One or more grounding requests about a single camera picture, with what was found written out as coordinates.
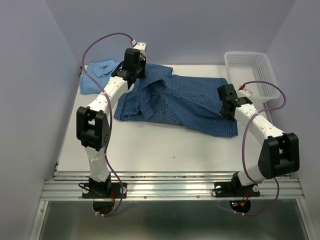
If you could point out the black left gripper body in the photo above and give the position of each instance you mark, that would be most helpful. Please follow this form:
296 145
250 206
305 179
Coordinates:
140 68

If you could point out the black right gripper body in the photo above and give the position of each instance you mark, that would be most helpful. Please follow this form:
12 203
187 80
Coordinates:
226 115

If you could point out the blue plaid long sleeve shirt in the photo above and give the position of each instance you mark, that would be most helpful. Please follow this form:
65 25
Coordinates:
187 101

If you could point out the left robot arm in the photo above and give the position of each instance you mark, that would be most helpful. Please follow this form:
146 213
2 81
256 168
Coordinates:
93 125

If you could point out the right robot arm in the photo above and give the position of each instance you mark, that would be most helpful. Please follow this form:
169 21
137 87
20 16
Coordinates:
280 153

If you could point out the light blue folded shirt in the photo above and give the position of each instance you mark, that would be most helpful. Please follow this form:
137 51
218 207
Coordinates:
101 72

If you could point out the white plastic basket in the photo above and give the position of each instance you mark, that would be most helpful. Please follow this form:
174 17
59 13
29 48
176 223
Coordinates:
254 70

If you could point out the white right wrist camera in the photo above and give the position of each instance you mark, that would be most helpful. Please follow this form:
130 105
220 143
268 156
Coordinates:
244 92

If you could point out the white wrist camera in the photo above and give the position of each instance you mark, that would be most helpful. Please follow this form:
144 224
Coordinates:
244 92
141 46

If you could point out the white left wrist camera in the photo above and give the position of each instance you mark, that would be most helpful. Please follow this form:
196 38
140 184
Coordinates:
141 46

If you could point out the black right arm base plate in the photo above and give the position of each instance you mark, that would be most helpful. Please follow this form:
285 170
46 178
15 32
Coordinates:
227 189

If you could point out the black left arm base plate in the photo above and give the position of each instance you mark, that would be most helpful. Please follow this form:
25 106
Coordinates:
115 192

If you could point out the aluminium front rail frame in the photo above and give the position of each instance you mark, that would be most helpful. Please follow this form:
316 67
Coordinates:
166 186

